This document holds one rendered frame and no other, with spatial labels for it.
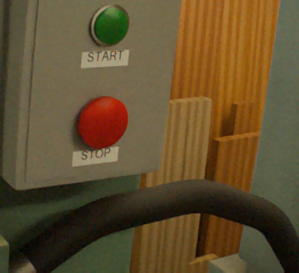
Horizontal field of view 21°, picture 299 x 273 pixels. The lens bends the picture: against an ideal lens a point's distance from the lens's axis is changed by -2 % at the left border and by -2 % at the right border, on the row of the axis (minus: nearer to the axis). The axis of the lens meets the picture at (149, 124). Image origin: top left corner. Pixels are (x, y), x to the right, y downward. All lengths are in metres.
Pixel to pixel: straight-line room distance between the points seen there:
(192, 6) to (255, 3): 0.29
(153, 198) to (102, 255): 0.08
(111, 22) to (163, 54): 0.05
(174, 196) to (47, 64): 0.15
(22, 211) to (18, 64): 0.13
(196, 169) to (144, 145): 1.63
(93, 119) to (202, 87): 1.76
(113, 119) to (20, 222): 0.12
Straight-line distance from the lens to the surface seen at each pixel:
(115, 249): 0.60
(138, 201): 0.53
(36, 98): 0.45
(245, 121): 2.34
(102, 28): 0.45
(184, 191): 0.56
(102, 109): 0.46
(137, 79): 0.48
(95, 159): 0.48
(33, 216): 0.55
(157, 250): 2.15
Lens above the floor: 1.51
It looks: 19 degrees down
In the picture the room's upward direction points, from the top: 7 degrees clockwise
